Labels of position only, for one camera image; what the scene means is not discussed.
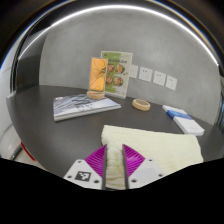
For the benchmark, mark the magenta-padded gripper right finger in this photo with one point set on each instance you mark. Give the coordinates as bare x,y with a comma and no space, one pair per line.
140,170

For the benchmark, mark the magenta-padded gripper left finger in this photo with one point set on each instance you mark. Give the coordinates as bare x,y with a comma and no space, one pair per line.
89,170

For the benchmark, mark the cream knitted towel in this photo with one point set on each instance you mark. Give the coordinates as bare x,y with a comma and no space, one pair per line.
160,146

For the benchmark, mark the beige tape roll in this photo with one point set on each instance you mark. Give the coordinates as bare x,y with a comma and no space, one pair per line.
141,106

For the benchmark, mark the grey printed magazine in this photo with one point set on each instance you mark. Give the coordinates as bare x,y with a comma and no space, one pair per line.
80,106

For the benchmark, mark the thick white book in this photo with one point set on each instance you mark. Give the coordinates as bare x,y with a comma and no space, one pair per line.
190,126

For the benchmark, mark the blue and white booklet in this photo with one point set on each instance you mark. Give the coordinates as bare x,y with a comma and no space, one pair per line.
178,114

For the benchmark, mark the green menu sign stand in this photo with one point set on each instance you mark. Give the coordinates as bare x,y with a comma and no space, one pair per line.
119,76

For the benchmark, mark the ceiling light strip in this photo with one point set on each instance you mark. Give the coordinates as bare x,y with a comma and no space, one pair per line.
123,6

